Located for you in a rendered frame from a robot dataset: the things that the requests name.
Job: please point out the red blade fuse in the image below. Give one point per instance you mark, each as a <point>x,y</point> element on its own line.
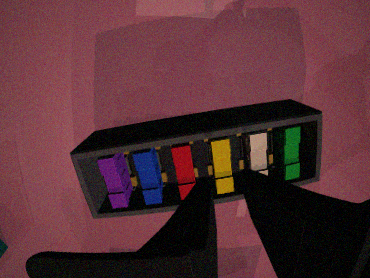
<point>184,167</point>

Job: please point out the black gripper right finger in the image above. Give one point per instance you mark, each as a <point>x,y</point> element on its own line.
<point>307,235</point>

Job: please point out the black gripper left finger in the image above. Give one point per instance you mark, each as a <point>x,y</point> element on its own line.
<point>185,247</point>

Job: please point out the green cube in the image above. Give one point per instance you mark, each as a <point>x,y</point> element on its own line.
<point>3,247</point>

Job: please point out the black fuse block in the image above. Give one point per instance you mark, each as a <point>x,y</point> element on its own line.
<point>130,170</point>

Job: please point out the yellow blade fuse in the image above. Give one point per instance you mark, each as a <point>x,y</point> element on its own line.
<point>219,148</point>

